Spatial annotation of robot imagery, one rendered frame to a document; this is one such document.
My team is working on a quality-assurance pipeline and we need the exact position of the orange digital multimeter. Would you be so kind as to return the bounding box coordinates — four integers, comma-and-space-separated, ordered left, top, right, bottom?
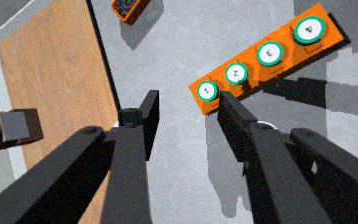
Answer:
111, 0, 151, 26

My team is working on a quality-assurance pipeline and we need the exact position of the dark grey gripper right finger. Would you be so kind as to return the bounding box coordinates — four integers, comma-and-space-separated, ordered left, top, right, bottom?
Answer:
217, 91, 358, 224

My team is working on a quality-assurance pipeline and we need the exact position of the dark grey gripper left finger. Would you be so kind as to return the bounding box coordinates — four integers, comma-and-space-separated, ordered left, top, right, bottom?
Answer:
0, 90, 160, 224

